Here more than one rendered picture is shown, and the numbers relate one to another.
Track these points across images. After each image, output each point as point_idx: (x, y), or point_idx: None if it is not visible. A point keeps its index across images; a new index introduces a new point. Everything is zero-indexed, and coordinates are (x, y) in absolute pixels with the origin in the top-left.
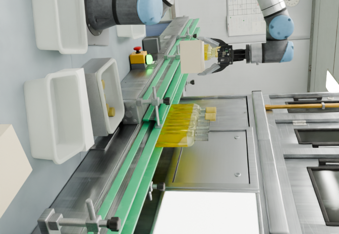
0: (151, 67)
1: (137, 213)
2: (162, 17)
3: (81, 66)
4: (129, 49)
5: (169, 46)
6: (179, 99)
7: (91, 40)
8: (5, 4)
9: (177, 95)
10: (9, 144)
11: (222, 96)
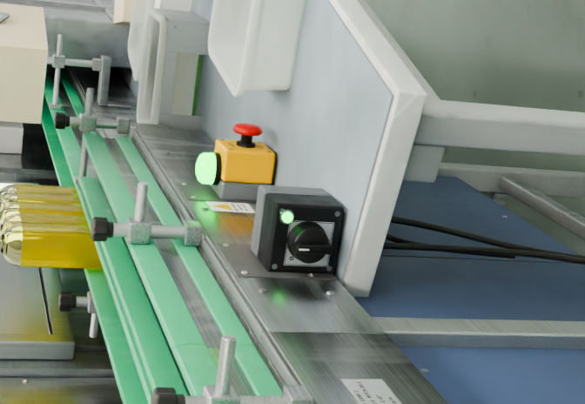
0: (191, 185)
1: (57, 166)
2: None
3: (203, 17)
4: (275, 131)
5: (248, 292)
6: (102, 325)
7: None
8: None
9: (117, 339)
10: None
11: None
